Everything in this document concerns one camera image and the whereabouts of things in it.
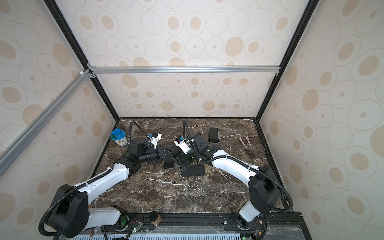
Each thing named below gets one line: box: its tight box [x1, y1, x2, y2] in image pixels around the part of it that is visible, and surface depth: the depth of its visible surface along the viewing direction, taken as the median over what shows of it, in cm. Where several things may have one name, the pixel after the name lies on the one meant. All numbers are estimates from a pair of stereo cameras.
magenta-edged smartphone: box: [163, 161, 174, 169], surface depth 96 cm
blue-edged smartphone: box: [170, 153, 193, 171], surface depth 73 cm
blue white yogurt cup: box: [110, 128, 128, 147], surface depth 100 cm
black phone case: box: [181, 164, 206, 177], surface depth 93 cm
